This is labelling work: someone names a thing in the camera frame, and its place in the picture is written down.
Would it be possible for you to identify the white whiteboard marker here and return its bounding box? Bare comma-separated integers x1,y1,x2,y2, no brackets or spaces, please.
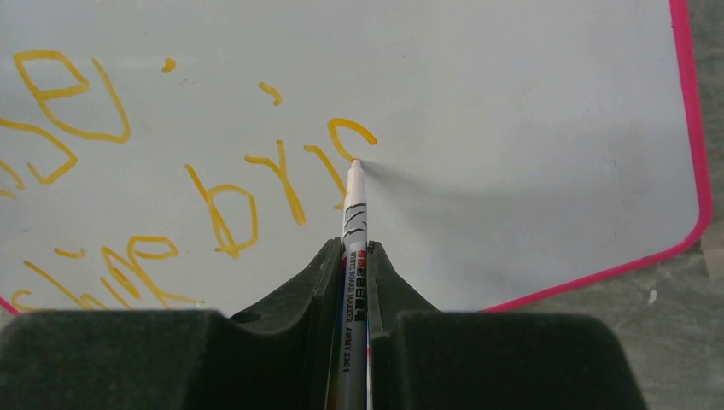
328,159,368,409

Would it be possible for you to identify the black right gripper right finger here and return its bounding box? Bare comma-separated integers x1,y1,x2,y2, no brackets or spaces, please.
367,242,645,409

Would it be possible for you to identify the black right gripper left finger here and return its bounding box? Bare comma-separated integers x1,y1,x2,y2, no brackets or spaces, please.
1,239,341,409

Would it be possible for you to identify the red-framed whiteboard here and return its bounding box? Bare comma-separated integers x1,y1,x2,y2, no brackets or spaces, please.
1,1,713,313

